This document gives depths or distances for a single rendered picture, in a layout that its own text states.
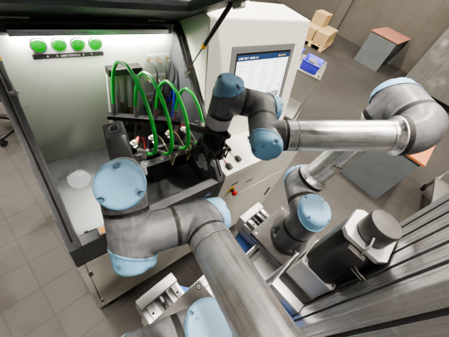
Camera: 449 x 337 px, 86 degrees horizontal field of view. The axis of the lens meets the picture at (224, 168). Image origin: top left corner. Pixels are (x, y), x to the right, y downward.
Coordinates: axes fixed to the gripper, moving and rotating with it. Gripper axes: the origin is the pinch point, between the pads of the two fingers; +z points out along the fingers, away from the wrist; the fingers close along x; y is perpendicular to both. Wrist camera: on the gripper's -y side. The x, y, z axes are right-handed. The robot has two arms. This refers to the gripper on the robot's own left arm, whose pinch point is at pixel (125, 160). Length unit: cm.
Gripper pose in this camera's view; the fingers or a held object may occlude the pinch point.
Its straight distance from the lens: 73.4
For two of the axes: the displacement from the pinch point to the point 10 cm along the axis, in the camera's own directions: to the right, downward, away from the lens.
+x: 9.0, -3.1, 3.0
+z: -3.4, -0.9, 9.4
